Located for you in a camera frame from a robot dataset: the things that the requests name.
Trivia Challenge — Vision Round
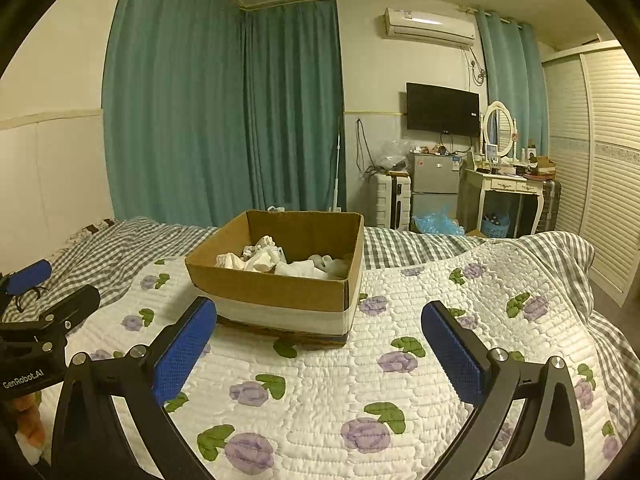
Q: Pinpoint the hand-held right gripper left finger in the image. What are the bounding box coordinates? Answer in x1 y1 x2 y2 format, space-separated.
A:
50 296 218 480

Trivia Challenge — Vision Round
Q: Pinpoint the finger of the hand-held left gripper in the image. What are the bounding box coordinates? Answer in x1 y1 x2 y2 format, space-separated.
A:
0 259 53 306
0 284 102 341

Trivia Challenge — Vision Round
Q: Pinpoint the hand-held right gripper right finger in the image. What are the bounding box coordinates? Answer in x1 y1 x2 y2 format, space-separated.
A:
421 301 587 480

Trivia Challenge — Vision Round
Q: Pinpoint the brown cardboard box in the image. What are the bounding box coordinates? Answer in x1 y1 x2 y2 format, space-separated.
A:
185 210 365 348

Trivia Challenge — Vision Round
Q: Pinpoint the white sock with grey print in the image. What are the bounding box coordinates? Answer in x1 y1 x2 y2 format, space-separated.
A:
242 235 287 273

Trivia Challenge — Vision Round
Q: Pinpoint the black hair hoop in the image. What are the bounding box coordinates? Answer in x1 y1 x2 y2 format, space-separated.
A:
15 285 48 311

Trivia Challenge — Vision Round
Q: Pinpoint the orange and white cloth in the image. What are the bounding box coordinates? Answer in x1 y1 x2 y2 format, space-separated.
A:
12 390 47 463

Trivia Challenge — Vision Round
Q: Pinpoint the brown patterned cloth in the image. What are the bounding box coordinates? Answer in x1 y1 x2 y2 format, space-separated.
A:
70 217 117 236

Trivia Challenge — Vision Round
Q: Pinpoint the white floral quilt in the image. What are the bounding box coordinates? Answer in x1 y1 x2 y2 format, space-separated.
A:
37 232 626 480

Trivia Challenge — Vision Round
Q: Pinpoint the blue basket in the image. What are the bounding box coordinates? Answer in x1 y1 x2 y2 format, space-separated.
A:
481 212 511 238

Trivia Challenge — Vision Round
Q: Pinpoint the blue plastic bag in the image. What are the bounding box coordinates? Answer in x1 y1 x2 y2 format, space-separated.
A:
411 205 466 237

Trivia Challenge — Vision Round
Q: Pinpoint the white suitcase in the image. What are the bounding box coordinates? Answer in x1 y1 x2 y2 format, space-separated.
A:
375 174 413 231

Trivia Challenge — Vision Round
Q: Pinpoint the white dressing table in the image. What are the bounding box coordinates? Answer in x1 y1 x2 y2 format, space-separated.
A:
462 167 546 238

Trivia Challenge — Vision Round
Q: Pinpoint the dark suitcase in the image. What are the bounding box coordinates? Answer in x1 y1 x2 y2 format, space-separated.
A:
537 179 562 235

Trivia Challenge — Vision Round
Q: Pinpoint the grey mini fridge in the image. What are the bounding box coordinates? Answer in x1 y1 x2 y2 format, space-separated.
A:
410 152 463 231

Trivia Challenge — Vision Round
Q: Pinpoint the group of cosmetic bottles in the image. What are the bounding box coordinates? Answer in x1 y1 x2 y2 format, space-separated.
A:
472 142 556 177

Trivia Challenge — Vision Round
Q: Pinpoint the clear plastic bag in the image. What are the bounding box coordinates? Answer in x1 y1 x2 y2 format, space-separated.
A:
377 140 412 173

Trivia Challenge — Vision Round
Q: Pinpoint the wide teal curtain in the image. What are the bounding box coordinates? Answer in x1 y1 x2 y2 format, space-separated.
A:
101 0 248 228

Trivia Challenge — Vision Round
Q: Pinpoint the white mop pole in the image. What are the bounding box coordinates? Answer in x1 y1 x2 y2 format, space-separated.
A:
332 115 346 213

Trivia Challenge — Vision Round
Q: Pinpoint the white oval mirror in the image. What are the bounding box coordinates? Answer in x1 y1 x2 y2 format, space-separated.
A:
482 101 516 158

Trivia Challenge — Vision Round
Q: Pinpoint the white louvred wardrobe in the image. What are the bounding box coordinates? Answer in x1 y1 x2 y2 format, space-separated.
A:
542 40 640 306

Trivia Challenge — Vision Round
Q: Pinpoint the narrow teal curtain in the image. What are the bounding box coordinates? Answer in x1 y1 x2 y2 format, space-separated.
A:
475 10 550 161

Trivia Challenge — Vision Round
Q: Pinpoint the white air conditioner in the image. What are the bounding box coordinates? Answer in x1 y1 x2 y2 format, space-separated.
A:
384 7 477 51

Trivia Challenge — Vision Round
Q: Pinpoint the black wall cable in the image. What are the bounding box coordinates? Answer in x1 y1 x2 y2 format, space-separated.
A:
355 119 382 177

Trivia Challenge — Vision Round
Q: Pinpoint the black wall television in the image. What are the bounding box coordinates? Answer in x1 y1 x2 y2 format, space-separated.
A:
406 82 481 137

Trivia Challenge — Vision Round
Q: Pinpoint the air conditioner cable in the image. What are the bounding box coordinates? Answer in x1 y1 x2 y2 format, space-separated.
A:
467 50 488 86

